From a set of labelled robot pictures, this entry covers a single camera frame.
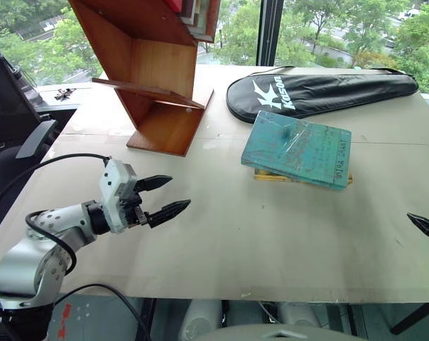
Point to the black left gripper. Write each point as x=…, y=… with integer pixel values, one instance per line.
x=134, y=209

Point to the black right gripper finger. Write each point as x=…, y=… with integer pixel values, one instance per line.
x=427, y=227

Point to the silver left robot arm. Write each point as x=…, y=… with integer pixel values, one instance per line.
x=22, y=263

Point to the yellow book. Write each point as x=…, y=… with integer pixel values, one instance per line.
x=271, y=176

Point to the brown wooden bookshelf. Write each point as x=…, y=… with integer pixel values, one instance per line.
x=157, y=60

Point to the worn teal hardcover book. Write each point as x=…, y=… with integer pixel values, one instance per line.
x=296, y=145

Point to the dark brown book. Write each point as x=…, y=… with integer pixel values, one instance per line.
x=188, y=10

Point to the red book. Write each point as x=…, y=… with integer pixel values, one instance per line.
x=173, y=3

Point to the black table leg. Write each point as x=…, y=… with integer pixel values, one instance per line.
x=148, y=319
x=413, y=317

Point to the white cylinder under table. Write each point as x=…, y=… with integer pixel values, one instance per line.
x=299, y=314
x=200, y=316

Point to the small dark key bunch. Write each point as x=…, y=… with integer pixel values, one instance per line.
x=63, y=94

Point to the black Kason racket bag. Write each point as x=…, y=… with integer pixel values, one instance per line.
x=328, y=92

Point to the black office chair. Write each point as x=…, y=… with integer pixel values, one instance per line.
x=8, y=167

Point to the grey rounded robot torso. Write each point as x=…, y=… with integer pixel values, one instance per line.
x=271, y=334

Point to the black monitor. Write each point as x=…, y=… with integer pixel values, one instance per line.
x=5, y=92

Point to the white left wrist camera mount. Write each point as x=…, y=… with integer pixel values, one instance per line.
x=111, y=192

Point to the black window frame post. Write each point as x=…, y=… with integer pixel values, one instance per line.
x=269, y=32

